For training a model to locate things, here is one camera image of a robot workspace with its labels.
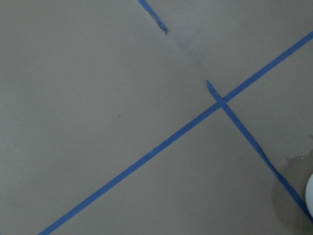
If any white bowl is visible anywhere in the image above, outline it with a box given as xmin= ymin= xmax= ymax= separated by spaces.
xmin=305 ymin=174 xmax=313 ymax=216

